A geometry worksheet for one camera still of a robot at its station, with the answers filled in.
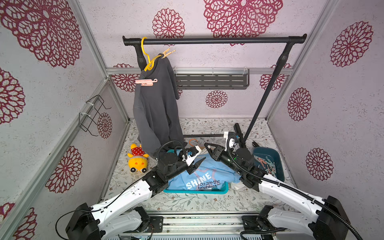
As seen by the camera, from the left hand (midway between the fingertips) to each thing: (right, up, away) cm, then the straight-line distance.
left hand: (200, 154), depth 72 cm
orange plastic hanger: (-3, +6, +37) cm, 38 cm away
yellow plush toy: (-36, -6, +16) cm, 40 cm away
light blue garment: (+6, -11, +5) cm, 14 cm away
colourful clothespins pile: (+44, -10, +23) cm, 50 cm away
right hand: (+2, +5, -2) cm, 6 cm away
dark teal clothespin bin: (+49, -4, +24) cm, 55 cm away
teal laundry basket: (+7, -23, +11) cm, 26 cm away
